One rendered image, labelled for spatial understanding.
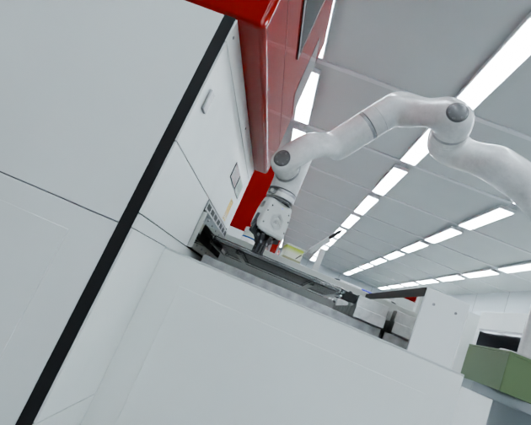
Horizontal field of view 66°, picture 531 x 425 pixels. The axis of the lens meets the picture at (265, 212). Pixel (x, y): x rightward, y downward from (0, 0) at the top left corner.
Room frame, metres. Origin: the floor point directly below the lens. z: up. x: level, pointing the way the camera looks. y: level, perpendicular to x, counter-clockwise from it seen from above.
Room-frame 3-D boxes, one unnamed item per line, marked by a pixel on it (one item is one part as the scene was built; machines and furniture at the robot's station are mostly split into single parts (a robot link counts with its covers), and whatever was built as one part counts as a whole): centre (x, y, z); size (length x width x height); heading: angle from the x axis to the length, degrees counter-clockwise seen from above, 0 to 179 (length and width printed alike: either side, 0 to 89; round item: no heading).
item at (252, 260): (1.21, -0.09, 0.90); 0.34 x 0.34 x 0.01; 85
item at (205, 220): (1.21, 0.12, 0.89); 0.44 x 0.02 x 0.10; 175
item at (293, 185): (1.14, -0.02, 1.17); 0.09 x 0.08 x 0.13; 159
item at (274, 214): (1.15, -0.02, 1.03); 0.10 x 0.07 x 0.11; 125
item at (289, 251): (1.54, -0.16, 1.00); 0.07 x 0.07 x 0.07; 3
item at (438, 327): (1.11, -0.45, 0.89); 0.55 x 0.09 x 0.14; 175
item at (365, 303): (1.04, -0.34, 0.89); 0.08 x 0.03 x 0.03; 85
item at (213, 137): (1.04, 0.15, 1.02); 0.81 x 0.03 x 0.40; 175
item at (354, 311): (1.20, -0.36, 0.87); 0.36 x 0.08 x 0.03; 175
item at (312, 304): (1.08, -0.14, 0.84); 0.50 x 0.02 x 0.03; 85
